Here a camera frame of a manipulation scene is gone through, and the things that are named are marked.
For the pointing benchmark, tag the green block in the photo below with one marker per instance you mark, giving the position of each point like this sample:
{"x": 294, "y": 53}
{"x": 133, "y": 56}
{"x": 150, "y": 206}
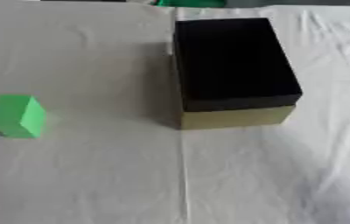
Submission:
{"x": 17, "y": 116}

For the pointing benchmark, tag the green object beyond table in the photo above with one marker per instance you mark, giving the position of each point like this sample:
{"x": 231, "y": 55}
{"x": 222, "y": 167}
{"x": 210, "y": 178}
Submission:
{"x": 191, "y": 3}

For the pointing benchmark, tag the tan cardboard box black inside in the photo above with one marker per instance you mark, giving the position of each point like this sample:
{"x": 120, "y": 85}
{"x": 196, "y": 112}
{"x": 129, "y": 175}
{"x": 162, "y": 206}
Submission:
{"x": 234, "y": 64}

